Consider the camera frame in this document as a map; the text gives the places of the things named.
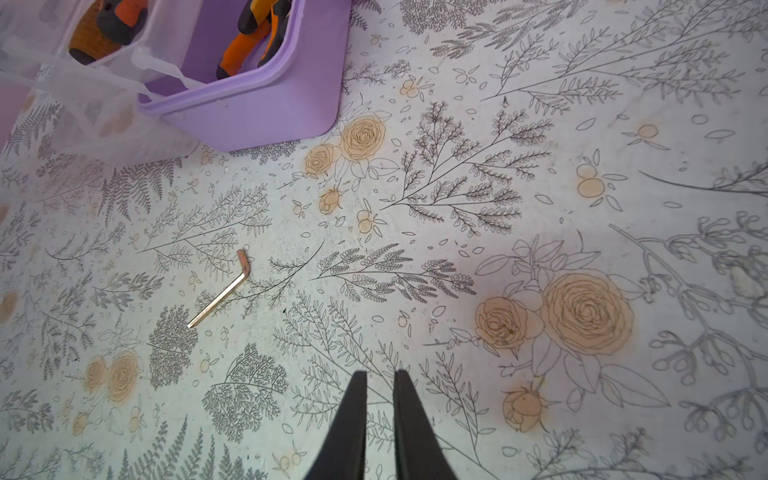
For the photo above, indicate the large orange handled screwdriver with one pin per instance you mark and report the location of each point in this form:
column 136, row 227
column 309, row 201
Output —
column 88, row 44

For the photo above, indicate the purple plastic tool box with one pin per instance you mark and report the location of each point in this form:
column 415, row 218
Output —
column 294, row 96

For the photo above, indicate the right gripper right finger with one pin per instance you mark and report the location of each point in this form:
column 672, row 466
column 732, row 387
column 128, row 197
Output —
column 417, row 452

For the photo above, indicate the small orange handled screwdriver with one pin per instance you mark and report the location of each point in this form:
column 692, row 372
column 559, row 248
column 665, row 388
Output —
column 122, row 20

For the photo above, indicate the orange handled needle-nose pliers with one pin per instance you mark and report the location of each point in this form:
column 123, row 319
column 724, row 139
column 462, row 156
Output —
column 260, row 21

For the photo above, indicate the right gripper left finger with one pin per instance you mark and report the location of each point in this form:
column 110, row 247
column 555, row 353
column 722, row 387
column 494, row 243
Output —
column 342, row 455

